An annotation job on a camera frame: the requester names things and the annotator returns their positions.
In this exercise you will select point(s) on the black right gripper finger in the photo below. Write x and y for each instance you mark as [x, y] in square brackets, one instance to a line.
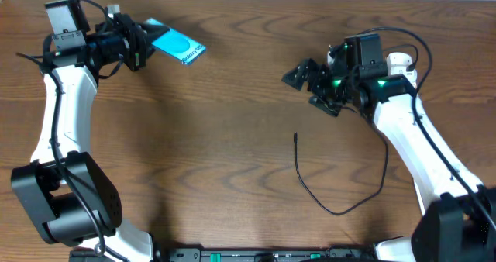
[327, 107]
[296, 77]

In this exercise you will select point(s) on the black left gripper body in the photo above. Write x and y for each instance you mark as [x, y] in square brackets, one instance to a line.
[123, 43]

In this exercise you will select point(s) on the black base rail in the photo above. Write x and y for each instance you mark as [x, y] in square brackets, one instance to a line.
[333, 253]

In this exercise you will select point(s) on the white power strip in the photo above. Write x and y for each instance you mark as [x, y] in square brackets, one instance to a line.
[402, 63]

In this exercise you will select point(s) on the blue Galaxy smartphone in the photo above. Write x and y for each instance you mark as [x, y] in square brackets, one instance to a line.
[178, 45]

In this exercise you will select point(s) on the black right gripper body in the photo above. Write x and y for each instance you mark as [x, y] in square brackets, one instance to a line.
[337, 87]

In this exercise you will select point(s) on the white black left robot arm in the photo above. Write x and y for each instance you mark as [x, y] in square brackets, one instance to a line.
[66, 195]

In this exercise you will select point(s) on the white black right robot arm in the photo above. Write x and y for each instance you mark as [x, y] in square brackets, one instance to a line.
[382, 85]

